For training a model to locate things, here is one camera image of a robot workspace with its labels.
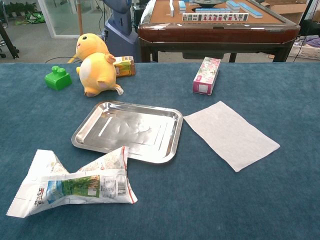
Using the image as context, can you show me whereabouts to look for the silver metal tray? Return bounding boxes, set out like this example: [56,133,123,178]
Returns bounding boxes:
[71,100,184,165]

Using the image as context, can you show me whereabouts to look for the green toy block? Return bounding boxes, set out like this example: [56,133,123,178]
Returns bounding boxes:
[44,65,73,91]

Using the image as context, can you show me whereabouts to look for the green bag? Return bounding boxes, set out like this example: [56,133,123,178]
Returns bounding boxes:
[24,11,46,25]

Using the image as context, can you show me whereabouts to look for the blue grey machine base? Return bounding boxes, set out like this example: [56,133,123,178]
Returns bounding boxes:
[101,0,141,63]

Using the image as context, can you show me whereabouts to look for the yellow juice carton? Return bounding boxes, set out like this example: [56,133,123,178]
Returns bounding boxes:
[112,55,137,78]

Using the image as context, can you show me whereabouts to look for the blue table cloth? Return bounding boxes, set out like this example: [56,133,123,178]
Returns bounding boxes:
[0,61,320,240]

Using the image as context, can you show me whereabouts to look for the black floor cable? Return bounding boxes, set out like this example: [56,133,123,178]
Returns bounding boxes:
[44,56,81,64]

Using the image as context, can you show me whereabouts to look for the white plastic basket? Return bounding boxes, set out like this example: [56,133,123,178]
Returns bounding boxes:
[288,43,320,61]

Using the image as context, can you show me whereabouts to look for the white paper sheet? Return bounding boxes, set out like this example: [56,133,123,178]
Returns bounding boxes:
[183,100,281,173]

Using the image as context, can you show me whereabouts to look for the wooden pole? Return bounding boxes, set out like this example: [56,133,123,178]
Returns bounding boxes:
[76,0,84,36]

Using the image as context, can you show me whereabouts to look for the long blue mahjong tile row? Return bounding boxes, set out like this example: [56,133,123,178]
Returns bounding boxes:
[238,2,264,19]

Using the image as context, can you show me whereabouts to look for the black stand leg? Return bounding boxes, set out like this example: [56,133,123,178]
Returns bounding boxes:
[0,19,20,60]

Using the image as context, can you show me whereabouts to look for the short blue mahjong tile row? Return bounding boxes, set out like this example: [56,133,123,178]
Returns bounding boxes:
[195,7,232,14]

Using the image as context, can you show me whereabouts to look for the pink floral box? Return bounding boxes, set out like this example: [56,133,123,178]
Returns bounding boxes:
[192,56,222,96]

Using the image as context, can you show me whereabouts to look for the crumpled white snack bag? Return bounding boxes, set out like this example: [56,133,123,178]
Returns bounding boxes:
[5,146,139,219]

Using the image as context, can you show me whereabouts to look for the yellow plush toy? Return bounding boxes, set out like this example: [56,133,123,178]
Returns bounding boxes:
[75,33,124,97]

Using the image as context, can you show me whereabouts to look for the face-up mahjong tile row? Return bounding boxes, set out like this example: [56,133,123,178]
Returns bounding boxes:
[182,12,249,22]

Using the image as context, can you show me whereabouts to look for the dark wooden mahjong table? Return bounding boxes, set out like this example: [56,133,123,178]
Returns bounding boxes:
[137,0,301,63]

